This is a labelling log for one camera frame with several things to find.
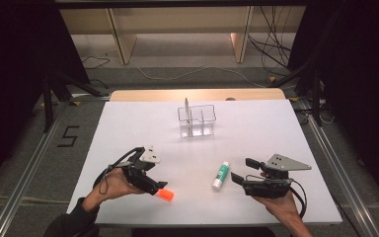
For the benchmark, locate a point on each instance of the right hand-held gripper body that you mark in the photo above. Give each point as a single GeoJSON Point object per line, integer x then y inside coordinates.
{"type": "Point", "coordinates": [269, 189]}

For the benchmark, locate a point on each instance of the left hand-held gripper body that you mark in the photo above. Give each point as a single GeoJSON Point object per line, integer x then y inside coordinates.
{"type": "Point", "coordinates": [139, 177]}

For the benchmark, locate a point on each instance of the green and white glue stick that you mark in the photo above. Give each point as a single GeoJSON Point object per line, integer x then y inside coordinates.
{"type": "Point", "coordinates": [221, 176]}

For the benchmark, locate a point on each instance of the clear plastic organizer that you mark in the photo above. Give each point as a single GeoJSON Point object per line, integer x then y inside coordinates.
{"type": "Point", "coordinates": [199, 123]}

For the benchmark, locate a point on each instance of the clear pen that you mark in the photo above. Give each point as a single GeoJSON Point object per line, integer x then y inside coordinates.
{"type": "Point", "coordinates": [187, 110]}

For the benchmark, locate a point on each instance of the person's right hand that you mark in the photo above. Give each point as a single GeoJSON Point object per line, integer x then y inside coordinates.
{"type": "Point", "coordinates": [281, 205]}

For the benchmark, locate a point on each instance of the person's left hand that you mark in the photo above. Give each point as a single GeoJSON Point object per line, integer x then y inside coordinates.
{"type": "Point", "coordinates": [116, 186]}

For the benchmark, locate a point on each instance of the white board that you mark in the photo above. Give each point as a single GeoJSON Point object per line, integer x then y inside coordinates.
{"type": "Point", "coordinates": [243, 144]}

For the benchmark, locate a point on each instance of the round table grommet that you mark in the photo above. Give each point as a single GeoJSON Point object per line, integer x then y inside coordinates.
{"type": "Point", "coordinates": [230, 98]}

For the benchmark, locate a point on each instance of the wooden table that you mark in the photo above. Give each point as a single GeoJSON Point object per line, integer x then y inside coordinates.
{"type": "Point", "coordinates": [151, 95]}

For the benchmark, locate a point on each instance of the black metal stand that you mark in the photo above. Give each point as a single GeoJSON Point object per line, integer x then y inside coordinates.
{"type": "Point", "coordinates": [314, 89]}
{"type": "Point", "coordinates": [47, 102]}

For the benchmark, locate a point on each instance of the black curtain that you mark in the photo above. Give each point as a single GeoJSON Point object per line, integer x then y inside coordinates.
{"type": "Point", "coordinates": [13, 65]}
{"type": "Point", "coordinates": [362, 82]}

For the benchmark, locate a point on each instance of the light wooden desk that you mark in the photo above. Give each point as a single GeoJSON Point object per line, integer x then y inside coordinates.
{"type": "Point", "coordinates": [184, 19]}

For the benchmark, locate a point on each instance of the aluminum floor rail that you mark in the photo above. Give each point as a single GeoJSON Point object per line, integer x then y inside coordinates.
{"type": "Point", "coordinates": [339, 164]}
{"type": "Point", "coordinates": [26, 177]}

